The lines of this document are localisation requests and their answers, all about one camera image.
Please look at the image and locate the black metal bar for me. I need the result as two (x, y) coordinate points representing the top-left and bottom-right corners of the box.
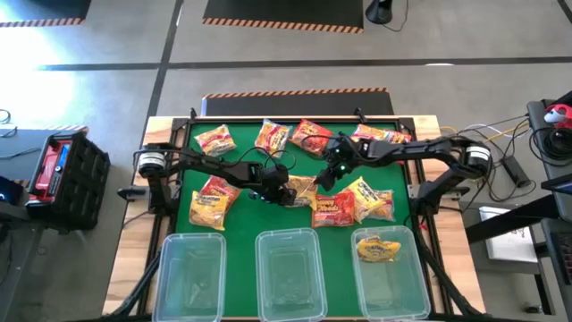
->
(464, 192), (565, 245)

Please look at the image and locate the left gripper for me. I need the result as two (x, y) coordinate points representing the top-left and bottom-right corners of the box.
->
(255, 164), (299, 208)

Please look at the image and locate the clear plastic bin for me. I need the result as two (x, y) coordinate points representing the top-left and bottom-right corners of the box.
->
(254, 226), (329, 322)
(151, 232), (228, 322)
(350, 225), (433, 321)

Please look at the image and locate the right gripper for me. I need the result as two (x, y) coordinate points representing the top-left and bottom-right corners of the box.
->
(315, 136), (361, 192)

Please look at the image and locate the red toolbox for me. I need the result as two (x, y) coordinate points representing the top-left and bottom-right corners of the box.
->
(34, 139), (73, 191)

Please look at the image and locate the yellow Saucy Noods packet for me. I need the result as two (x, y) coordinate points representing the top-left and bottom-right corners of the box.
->
(341, 175), (386, 224)
(356, 235), (402, 264)

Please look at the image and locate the black plastic crate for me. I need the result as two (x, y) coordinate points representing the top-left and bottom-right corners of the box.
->
(25, 131), (112, 233)

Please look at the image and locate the yellow cable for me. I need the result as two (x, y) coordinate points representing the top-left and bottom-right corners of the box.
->
(484, 121), (531, 145)

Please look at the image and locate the white paper sheet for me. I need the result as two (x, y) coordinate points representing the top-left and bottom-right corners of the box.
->
(478, 205), (540, 264)

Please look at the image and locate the coiled black cable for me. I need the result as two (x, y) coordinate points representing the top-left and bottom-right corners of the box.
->
(529, 126), (572, 161)

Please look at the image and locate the black device blue light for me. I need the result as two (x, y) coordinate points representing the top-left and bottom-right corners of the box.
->
(0, 175), (26, 208)

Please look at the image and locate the black side desk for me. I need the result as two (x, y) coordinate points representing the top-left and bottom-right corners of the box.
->
(526, 91), (572, 211)

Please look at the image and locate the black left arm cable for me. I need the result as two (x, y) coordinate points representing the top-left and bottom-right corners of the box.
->
(235, 146), (298, 181)

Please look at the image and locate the red and white device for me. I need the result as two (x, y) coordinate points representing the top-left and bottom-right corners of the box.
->
(543, 103), (572, 131)

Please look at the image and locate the white cable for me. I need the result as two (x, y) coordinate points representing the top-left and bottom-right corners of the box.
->
(440, 123), (492, 135)

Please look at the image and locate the black lamp base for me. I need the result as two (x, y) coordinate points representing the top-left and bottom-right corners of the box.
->
(365, 0), (394, 26)

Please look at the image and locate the black aluminium table frame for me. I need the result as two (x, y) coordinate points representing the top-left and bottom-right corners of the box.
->
(106, 106), (484, 322)

